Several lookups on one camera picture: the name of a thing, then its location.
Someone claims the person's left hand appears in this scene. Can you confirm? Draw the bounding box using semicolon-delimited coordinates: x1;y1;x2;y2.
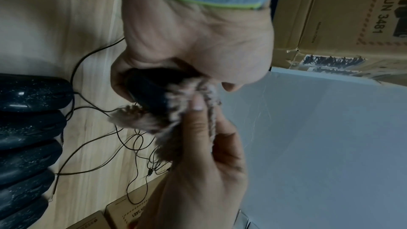
109;0;276;103

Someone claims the person's right hand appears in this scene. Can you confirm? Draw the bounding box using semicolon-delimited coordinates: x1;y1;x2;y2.
135;93;250;229

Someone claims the pink fluffy wiping cloth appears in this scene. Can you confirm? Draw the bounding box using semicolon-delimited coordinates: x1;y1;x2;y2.
108;70;223;163

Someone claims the tangle of black mouse cables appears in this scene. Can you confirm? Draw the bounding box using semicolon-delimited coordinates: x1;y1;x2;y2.
50;36;178;205

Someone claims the plain cardboard box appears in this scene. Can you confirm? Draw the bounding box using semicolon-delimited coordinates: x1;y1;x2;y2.
271;0;321;72

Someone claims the small stamped cardboard box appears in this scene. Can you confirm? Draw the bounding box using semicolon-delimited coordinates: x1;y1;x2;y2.
64;194;153;229

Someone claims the large stamped cardboard box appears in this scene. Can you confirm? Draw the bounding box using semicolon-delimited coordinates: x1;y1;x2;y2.
287;0;407;87

